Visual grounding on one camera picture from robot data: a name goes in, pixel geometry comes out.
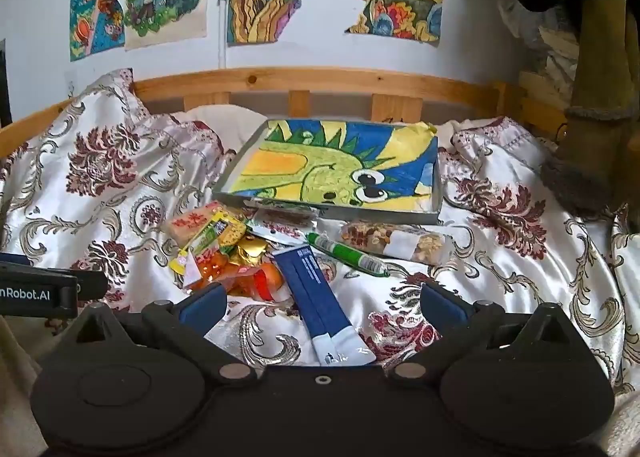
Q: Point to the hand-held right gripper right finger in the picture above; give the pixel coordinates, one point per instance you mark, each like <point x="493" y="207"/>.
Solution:
<point x="446" y="308"/>

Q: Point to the floral satin blanket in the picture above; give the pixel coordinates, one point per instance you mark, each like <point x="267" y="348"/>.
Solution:
<point x="100" y="177"/>

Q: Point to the olive garment with grey cuffs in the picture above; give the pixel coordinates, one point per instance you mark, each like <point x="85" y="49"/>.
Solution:
<point x="600" y="87"/>

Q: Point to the tan rice cracker packet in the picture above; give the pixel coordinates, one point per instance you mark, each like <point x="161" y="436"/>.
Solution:
<point x="192" y="222"/>

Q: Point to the grey shallow tray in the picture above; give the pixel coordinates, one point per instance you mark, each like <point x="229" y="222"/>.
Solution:
<point x="430" y="214"/>

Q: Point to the wooden bed headboard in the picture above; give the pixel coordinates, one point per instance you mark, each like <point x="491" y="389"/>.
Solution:
<point x="310" y="79"/>

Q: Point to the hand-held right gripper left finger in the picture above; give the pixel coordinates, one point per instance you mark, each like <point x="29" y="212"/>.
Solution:
<point x="200" y="306"/>

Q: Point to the orange-haired figure wall poster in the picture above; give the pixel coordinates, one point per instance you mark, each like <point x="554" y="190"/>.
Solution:
<point x="95" y="2"/>

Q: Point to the green stick snack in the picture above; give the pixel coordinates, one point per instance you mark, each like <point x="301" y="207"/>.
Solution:
<point x="347" y="253"/>

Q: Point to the mixed nut bar packet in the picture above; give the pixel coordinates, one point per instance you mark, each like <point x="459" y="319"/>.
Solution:
<point x="400" y="242"/>

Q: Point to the orange jelly snack bag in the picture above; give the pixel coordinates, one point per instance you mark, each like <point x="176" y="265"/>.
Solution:
<point x="240" y="279"/>

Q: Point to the gold foil snack packet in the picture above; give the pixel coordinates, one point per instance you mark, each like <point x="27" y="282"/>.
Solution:
<point x="252" y="249"/>

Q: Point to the yellow green snack packet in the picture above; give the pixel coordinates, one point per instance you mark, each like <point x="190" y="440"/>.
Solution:
<point x="227" y="234"/>

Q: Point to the blue white-tipped sachet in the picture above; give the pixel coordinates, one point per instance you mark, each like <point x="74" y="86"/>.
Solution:
<point x="317" y="297"/>

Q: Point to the white wall pipe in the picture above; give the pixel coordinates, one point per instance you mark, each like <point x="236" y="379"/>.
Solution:
<point x="223" y="27"/>

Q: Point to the cream pillow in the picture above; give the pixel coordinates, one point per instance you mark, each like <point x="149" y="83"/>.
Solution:
<point x="225" y="117"/>

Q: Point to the clear white-label snack packet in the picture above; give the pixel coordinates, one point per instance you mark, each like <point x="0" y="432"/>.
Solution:
<point x="280" y="223"/>

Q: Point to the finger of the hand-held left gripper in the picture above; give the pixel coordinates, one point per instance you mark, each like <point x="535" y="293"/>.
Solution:
<point x="92" y="283"/>

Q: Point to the dinosaur drawing paper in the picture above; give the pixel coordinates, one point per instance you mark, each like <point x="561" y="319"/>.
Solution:
<point x="320" y="162"/>

